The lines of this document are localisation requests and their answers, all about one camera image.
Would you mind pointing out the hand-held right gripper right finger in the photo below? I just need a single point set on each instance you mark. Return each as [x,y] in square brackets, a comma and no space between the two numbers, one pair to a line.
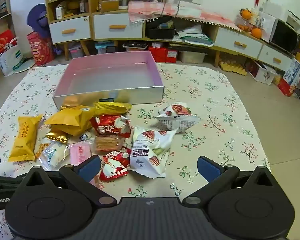
[207,167]

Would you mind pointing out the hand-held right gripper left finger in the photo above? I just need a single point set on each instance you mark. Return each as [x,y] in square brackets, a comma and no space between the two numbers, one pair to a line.
[90,167]

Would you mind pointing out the pink wafer packet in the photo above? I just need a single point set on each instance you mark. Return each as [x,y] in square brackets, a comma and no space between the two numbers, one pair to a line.
[80,152]

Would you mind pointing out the clear cracker packet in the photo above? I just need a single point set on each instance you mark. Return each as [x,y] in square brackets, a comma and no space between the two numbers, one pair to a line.
[107,143]

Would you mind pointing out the yellow cake packet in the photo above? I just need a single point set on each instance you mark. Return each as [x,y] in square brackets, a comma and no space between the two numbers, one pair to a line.
[24,137]

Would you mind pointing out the white rice cracker packet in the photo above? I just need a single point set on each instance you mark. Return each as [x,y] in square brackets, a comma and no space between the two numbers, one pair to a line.
[55,153]

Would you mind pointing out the gold foil bar packet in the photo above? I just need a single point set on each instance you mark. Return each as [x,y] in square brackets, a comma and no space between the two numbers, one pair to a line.
[56,137]

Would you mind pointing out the large yellow snack packet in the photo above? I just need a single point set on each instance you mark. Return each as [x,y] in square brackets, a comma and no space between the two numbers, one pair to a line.
[70,121]

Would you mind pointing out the pink and silver cardboard box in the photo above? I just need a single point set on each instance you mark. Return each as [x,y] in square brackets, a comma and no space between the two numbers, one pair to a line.
[110,75]

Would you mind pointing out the floral tablecloth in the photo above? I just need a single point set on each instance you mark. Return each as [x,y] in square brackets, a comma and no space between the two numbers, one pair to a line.
[202,92]

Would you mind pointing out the white shopping bag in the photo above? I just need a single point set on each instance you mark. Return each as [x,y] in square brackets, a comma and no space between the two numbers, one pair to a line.
[10,62]

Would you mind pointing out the yellow egg tray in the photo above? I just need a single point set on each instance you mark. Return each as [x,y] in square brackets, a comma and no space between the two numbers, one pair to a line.
[233,67]

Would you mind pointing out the printed white carton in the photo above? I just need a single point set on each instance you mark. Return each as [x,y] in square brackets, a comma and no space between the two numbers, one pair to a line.
[263,73]

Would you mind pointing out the white plastic storage box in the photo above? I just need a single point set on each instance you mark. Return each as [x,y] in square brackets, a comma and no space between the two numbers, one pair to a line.
[191,57]

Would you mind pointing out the red carton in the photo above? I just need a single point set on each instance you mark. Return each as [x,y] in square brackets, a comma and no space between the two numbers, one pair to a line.
[287,88]

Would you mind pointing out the clear storage bin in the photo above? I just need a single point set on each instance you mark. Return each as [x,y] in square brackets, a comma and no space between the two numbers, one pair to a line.
[76,51]

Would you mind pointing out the red box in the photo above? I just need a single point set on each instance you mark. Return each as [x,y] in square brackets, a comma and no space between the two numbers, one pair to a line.
[157,53]
[172,55]

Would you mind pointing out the red and white bag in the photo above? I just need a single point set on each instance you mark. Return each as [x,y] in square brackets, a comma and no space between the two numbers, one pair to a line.
[2,42]

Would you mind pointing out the red gift bag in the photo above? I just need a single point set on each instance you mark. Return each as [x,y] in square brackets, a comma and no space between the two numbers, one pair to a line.
[40,50]

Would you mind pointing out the blue lid storage bin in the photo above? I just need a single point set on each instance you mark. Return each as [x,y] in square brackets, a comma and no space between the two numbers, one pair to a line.
[105,48]

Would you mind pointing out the blue and white carton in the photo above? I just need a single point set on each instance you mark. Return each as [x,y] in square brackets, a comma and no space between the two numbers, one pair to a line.
[293,72]

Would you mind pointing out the pile of folded papers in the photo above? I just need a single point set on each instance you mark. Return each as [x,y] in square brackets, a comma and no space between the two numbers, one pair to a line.
[192,36]

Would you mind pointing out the low wooden cabinet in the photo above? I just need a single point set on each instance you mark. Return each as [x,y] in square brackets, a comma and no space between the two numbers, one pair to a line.
[216,33]

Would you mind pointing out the black case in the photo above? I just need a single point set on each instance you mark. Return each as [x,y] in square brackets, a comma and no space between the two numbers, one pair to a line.
[160,32]

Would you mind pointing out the orange fruit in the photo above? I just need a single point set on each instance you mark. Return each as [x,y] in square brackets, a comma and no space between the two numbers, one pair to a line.
[256,33]
[246,14]

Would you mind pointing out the purple plush toy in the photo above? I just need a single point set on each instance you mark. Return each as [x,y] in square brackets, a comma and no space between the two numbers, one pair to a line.
[37,17]

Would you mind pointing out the black and white microwave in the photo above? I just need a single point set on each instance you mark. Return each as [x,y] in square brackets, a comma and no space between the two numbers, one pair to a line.
[284,37]

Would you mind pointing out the small white box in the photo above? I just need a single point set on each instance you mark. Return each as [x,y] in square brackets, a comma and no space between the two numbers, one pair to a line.
[60,12]

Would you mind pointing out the small carton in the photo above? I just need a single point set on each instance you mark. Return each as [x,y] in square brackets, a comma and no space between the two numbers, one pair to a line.
[83,6]

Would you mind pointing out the orange shelf object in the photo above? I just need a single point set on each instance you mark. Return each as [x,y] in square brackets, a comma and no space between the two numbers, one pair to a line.
[73,6]

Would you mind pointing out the brown cardboard box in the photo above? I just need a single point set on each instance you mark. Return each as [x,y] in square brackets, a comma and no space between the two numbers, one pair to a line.
[108,6]

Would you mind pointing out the pink fringed cloth runner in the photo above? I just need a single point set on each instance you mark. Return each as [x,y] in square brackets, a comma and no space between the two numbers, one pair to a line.
[152,10]

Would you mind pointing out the white appliance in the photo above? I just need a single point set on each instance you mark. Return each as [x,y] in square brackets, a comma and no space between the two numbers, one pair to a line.
[296,20]

